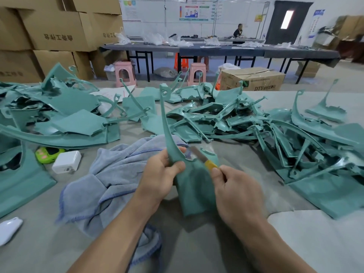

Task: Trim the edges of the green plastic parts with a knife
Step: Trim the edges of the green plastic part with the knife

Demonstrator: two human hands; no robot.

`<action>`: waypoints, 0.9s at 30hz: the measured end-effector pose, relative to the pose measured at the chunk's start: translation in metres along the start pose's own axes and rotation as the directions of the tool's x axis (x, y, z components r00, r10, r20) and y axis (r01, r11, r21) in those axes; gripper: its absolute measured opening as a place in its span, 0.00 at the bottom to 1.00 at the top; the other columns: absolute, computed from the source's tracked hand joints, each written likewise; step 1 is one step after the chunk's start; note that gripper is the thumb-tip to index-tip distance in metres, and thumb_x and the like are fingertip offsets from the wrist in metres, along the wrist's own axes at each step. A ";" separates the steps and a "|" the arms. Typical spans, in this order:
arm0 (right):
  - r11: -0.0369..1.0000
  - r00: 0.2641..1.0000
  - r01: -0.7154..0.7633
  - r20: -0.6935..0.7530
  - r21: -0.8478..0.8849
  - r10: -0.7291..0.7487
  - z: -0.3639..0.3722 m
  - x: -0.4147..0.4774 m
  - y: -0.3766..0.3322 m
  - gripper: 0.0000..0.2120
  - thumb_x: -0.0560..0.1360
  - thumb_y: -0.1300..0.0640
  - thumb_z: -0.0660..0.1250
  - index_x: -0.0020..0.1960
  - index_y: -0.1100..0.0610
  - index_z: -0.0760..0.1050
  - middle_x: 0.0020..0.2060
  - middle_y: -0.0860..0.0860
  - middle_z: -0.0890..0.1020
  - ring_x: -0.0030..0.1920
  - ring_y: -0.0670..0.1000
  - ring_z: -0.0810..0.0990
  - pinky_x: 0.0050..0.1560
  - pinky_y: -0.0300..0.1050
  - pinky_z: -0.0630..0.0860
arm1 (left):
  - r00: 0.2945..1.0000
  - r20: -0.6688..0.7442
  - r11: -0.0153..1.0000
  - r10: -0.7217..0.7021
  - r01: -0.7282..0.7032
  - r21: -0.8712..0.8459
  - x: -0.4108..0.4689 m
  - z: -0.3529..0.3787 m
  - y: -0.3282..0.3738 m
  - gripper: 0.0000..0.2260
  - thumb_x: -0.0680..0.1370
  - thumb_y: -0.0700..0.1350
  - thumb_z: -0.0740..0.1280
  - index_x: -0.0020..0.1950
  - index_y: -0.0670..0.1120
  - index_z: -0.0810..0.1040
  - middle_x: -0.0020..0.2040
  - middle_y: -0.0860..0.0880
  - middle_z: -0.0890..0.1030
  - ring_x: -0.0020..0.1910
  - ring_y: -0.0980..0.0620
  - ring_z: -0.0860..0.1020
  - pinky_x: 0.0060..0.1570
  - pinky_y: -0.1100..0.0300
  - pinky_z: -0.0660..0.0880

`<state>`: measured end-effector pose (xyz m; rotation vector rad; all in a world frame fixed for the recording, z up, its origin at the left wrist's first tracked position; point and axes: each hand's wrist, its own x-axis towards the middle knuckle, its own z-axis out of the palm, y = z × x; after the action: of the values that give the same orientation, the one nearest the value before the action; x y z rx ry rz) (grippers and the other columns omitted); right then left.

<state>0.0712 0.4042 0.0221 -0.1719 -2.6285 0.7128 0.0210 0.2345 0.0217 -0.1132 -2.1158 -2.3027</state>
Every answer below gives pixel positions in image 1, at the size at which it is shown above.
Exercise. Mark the long grey work table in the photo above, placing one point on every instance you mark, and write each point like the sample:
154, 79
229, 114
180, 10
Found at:
227, 51

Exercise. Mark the green and yellow gadget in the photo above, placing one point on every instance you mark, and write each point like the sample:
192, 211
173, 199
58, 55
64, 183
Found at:
48, 155

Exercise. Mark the single green plastic part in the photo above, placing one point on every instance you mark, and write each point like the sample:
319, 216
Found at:
193, 190

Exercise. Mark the orange object under table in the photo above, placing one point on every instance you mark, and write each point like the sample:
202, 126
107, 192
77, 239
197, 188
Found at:
181, 62

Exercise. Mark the person's right hand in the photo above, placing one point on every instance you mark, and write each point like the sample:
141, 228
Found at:
239, 199

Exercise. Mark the person's right forearm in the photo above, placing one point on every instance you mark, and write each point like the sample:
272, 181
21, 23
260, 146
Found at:
276, 253

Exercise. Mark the dark door with window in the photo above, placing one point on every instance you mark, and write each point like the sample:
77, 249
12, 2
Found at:
287, 25

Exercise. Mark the person's left hand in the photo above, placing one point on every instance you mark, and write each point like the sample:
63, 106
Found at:
159, 179

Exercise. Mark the brown cardboard box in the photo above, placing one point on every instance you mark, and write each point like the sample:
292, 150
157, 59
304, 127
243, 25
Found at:
251, 79

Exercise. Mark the pink plastic stool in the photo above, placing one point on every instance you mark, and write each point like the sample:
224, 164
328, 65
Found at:
197, 73
125, 72

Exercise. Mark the grey-blue wiping cloth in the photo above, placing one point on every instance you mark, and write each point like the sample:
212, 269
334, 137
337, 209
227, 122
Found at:
108, 179

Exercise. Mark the pile of green plastic parts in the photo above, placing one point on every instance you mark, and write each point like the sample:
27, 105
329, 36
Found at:
79, 122

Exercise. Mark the heap of clear plastic bags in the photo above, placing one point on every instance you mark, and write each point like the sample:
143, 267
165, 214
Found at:
154, 40

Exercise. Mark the white oval plastic piece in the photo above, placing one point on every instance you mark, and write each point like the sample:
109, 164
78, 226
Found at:
9, 230

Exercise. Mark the white foam sheet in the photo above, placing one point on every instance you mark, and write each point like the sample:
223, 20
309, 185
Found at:
324, 241

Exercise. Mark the stack of brown cardboard boxes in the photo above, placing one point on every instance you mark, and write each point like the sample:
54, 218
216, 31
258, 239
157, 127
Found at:
54, 31

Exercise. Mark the colourful wall poster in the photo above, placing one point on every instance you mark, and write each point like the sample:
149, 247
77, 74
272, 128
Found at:
195, 12

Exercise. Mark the white power adapter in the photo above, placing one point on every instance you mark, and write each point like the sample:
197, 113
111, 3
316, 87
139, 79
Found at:
66, 162

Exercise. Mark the person's left forearm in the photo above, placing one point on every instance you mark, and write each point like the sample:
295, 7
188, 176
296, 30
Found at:
114, 241

